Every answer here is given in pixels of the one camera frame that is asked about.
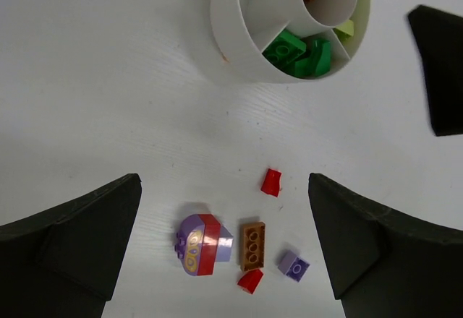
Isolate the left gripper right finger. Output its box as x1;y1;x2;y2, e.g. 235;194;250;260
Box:
308;173;462;317

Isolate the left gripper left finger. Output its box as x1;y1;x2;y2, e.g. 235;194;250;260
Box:
1;173;142;317

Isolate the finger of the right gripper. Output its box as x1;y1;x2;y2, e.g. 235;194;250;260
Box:
407;5;462;137

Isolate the yellow-green lego brick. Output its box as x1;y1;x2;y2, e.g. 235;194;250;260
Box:
333;19;354;44

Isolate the green sloped lego piece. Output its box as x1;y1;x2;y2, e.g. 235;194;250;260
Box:
308;38;331;77

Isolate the green long lego brick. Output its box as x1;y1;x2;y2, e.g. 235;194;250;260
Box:
283;57;318;79

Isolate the green square lego brick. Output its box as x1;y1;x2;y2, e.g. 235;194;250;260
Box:
263;30;307;70

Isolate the purple square lego brick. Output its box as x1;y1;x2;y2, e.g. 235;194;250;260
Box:
278;250;310;283

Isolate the small red lego lower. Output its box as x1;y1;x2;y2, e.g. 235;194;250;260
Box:
237;269;264;295

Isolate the small red lego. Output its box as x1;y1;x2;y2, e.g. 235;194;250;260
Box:
237;269;264;295
260;168;281;197

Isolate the white divided round container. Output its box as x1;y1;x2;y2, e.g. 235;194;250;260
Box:
210;0;370;84

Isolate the small red lego upper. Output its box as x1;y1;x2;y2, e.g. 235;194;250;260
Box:
260;168;281;197

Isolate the purple red lego assembly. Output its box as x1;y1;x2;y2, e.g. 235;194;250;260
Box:
174;214;234;277

